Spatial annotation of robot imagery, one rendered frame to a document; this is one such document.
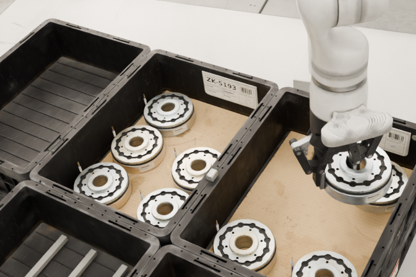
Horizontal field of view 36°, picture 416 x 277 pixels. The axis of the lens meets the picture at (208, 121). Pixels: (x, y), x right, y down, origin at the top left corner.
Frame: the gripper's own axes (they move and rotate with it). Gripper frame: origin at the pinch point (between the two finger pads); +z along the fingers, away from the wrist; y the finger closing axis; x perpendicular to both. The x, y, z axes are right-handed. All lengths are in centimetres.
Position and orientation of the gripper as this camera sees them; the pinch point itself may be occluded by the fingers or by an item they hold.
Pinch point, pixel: (335, 173)
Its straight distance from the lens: 96.8
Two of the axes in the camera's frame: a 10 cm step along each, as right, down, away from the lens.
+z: 1.2, 7.1, 6.9
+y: -9.7, 2.5, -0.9
